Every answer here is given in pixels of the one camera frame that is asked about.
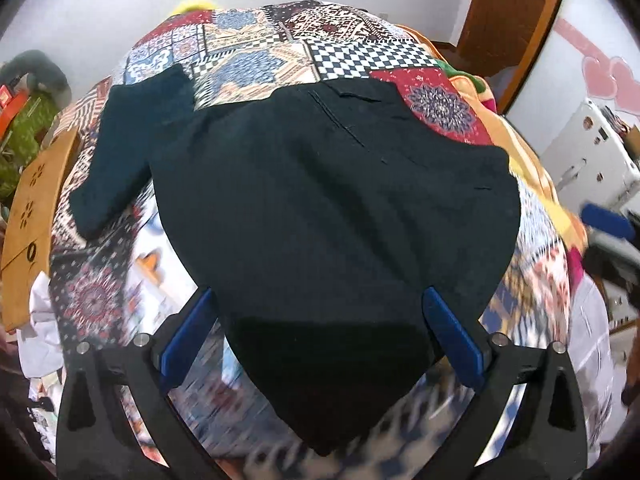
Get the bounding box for yellow headboard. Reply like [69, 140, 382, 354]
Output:
[167, 0, 217, 17]

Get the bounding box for dark folded garment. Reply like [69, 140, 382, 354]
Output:
[68, 64, 197, 239]

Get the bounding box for patchwork patterned blanket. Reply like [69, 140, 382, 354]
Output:
[47, 2, 583, 480]

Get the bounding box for green laundry hamper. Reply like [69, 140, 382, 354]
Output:
[0, 92, 61, 206]

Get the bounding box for orange yellow blanket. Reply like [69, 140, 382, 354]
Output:
[435, 57, 588, 266]

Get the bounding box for wooden door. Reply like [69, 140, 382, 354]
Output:
[457, 0, 573, 116]

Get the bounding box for black pants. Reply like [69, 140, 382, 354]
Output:
[150, 80, 522, 457]

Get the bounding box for wooden wardrobe with heart door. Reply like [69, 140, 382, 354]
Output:
[507, 0, 640, 156]

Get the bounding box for white sheet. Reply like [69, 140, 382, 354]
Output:
[570, 277, 617, 461]

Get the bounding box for orange box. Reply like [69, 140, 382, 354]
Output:
[0, 84, 31, 131]

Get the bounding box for white cabinet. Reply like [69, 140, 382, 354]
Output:
[541, 99, 640, 213]

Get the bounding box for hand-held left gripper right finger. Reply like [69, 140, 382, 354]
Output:
[421, 286, 589, 480]

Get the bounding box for grey long pillow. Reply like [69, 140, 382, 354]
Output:
[0, 49, 73, 108]

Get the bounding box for white cloth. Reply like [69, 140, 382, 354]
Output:
[17, 275, 63, 391]

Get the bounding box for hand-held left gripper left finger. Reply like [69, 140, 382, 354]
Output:
[56, 286, 222, 480]

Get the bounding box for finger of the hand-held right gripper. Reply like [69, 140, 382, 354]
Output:
[581, 202, 640, 256]
[584, 242, 640, 311]

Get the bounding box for wooden folding table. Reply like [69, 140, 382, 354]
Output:
[0, 127, 81, 333]

